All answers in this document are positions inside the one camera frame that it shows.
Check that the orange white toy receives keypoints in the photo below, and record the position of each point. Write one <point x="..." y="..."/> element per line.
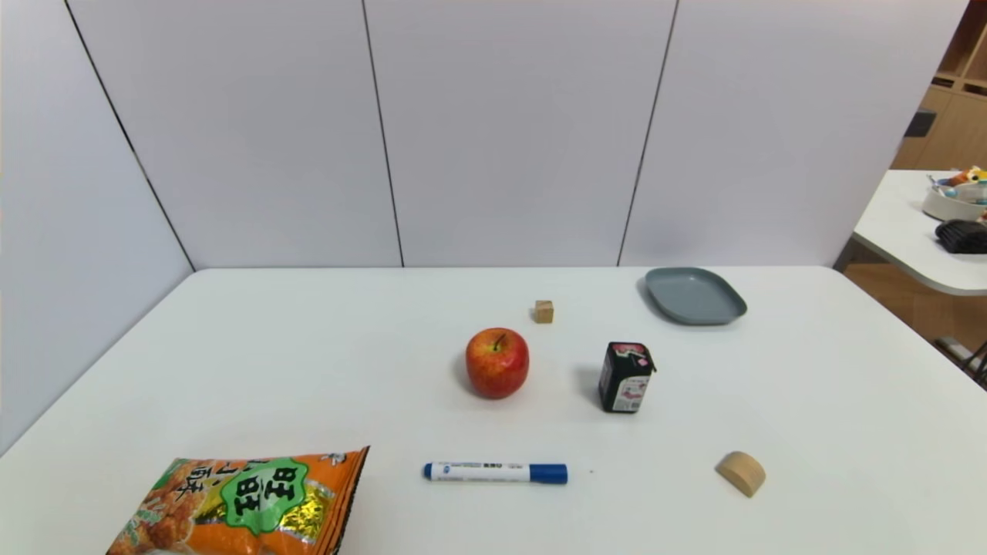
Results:
<point x="968" y="177"/>

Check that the black ribbed object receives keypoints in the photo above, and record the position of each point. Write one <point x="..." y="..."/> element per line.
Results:
<point x="964" y="236"/>

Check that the red apple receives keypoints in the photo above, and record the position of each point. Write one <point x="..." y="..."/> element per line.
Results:
<point x="497" y="366"/>

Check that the white bowl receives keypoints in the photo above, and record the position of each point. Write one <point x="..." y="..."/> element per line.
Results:
<point x="948" y="206"/>

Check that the orange snack bag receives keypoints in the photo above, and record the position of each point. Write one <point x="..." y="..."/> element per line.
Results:
<point x="247" y="505"/>

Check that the small wooden cube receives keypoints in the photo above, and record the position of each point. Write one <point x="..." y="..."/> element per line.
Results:
<point x="544" y="312"/>

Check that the black drink carton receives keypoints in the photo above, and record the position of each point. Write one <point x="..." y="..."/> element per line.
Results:
<point x="623" y="381"/>

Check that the grey square dish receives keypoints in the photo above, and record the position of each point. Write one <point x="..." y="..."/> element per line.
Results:
<point x="694" y="297"/>

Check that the wooden shelf cabinet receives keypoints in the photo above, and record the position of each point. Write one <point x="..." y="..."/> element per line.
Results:
<point x="956" y="131"/>

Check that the white side table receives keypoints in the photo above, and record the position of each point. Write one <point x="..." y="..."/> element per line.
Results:
<point x="902" y="231"/>

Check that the black chair base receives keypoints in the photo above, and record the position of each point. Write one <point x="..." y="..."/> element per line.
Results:
<point x="964" y="354"/>

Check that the blue white marker pen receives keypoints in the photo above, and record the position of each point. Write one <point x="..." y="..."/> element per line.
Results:
<point x="493" y="472"/>

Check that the dark grey cabinet panel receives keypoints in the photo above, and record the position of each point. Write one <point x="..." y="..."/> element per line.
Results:
<point x="921" y="124"/>

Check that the half-round wooden block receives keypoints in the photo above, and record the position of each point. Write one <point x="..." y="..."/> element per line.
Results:
<point x="742" y="472"/>

